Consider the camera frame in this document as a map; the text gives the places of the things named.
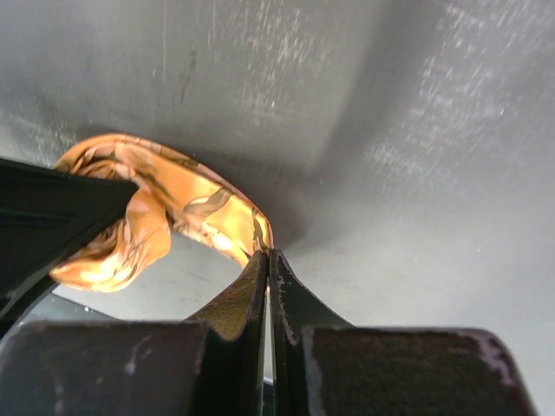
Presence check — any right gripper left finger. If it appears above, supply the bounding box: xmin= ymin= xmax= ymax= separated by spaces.
xmin=1 ymin=252 xmax=266 ymax=415

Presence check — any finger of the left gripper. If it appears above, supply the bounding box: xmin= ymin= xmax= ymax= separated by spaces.
xmin=1 ymin=159 xmax=137 ymax=321

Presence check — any orange patterned tie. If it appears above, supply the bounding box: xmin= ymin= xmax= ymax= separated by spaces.
xmin=49 ymin=133 xmax=274 ymax=293

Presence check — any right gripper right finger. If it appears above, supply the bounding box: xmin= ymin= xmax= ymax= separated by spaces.
xmin=269 ymin=250 xmax=537 ymax=415

